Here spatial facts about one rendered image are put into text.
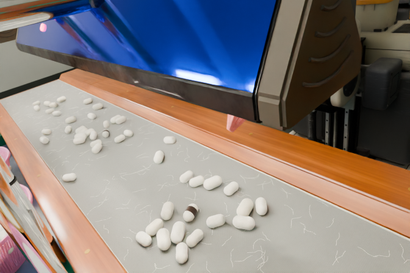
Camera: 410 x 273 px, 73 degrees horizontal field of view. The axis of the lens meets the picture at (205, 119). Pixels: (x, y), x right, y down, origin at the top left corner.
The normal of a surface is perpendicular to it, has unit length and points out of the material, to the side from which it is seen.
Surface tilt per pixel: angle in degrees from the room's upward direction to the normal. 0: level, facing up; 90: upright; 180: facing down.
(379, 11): 92
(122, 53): 58
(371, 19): 92
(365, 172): 0
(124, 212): 0
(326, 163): 0
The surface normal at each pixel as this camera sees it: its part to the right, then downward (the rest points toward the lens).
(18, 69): 0.66, 0.24
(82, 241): -0.18, -0.87
